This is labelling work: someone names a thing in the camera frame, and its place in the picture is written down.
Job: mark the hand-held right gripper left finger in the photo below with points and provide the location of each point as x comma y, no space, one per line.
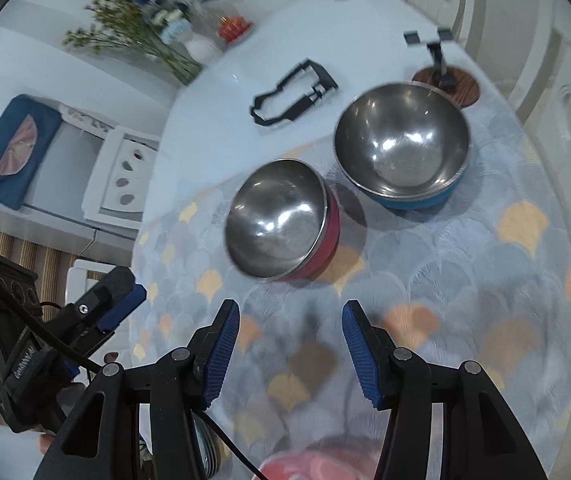
220,352

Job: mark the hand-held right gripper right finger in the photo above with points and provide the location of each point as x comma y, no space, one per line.
360,355

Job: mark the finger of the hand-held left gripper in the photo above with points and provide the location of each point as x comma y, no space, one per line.
125,305

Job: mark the pink polka dot bowl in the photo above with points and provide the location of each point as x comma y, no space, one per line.
315,467

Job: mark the steel bowl red outside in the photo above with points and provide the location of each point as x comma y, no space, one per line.
275,215

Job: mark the steel bowl blue outside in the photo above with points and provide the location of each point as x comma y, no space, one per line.
400,145

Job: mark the white cabinet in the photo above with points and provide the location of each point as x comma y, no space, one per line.
65,185

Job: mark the floral patterned box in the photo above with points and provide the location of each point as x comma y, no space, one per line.
85,117

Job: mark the blue cloth cover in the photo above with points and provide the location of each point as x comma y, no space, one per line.
10,150

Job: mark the clear glass vase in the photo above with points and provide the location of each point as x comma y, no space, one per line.
185,67

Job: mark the white ceramic vase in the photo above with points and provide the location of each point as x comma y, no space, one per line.
203,50

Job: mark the blue and white flowers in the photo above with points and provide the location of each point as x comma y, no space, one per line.
175,27

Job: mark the round wooden coaster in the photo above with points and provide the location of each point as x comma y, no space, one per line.
465,87

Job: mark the red lidded teacup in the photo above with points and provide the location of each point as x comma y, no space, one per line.
233,29

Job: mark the black phone stand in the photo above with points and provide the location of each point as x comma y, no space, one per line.
438,62

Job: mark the black plastic frame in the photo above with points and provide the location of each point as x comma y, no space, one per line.
299,106

